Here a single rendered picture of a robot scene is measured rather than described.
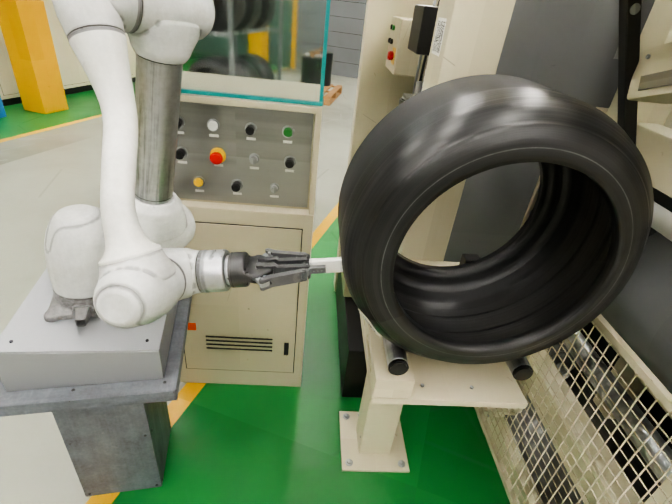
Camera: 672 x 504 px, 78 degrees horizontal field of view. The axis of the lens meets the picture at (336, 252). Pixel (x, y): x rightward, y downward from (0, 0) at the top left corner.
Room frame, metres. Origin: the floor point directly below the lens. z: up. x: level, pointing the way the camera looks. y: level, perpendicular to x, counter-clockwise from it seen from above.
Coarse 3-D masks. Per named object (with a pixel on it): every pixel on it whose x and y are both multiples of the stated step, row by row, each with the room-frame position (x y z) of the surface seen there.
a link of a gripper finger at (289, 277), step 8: (288, 272) 0.69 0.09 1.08; (296, 272) 0.69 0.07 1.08; (304, 272) 0.69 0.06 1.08; (264, 280) 0.66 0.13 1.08; (272, 280) 0.67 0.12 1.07; (280, 280) 0.67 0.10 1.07; (288, 280) 0.68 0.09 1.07; (296, 280) 0.68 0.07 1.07; (304, 280) 0.69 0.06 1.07; (264, 288) 0.66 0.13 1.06
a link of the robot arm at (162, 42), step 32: (160, 0) 0.94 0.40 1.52; (192, 0) 1.00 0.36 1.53; (160, 32) 0.95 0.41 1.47; (192, 32) 1.00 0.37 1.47; (160, 64) 0.98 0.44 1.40; (160, 96) 0.98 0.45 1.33; (160, 128) 0.99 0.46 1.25; (160, 160) 1.00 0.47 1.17; (160, 192) 1.01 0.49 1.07; (160, 224) 0.99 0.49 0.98; (192, 224) 1.09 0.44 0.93
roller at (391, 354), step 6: (384, 342) 0.71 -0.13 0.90; (390, 342) 0.69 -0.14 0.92; (384, 348) 0.70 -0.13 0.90; (390, 348) 0.68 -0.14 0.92; (396, 348) 0.67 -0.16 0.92; (390, 354) 0.66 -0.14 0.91; (396, 354) 0.66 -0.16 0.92; (402, 354) 0.66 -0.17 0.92; (390, 360) 0.65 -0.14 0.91; (396, 360) 0.64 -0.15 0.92; (402, 360) 0.64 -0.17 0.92; (390, 366) 0.64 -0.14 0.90; (396, 366) 0.63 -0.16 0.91; (402, 366) 0.64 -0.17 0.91; (408, 366) 0.64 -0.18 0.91; (390, 372) 0.64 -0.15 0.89; (396, 372) 0.63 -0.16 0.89; (402, 372) 0.64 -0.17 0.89
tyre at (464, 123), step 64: (384, 128) 0.79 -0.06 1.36; (448, 128) 0.66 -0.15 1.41; (512, 128) 0.64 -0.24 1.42; (576, 128) 0.65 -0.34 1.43; (384, 192) 0.64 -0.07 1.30; (576, 192) 0.91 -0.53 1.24; (640, 192) 0.66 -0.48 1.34; (384, 256) 0.62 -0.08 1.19; (512, 256) 0.93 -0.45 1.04; (576, 256) 0.84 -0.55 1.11; (640, 256) 0.67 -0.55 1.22; (384, 320) 0.62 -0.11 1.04; (448, 320) 0.81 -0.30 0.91; (512, 320) 0.78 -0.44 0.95; (576, 320) 0.65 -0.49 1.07
